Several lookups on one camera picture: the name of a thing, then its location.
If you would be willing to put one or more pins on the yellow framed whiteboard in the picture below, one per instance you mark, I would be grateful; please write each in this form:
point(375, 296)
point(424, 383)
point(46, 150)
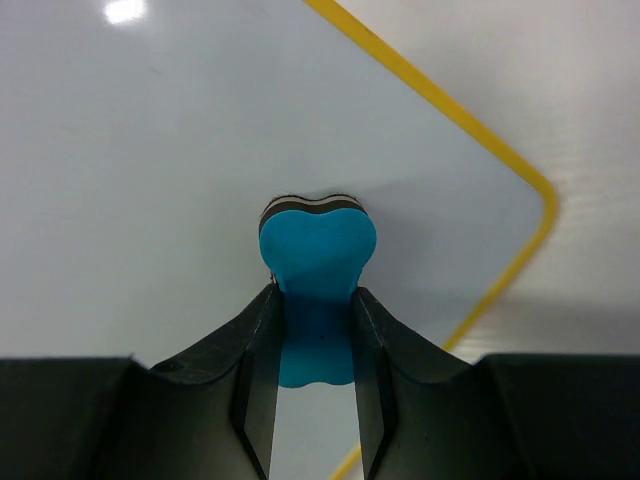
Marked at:
point(141, 141)

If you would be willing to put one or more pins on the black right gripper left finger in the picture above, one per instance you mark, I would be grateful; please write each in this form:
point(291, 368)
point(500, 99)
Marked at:
point(207, 412)

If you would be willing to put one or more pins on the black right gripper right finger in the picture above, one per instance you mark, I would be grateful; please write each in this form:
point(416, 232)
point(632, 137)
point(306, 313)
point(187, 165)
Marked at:
point(425, 414)

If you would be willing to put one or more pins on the blue whiteboard eraser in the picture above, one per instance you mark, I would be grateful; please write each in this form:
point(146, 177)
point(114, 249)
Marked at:
point(316, 250)

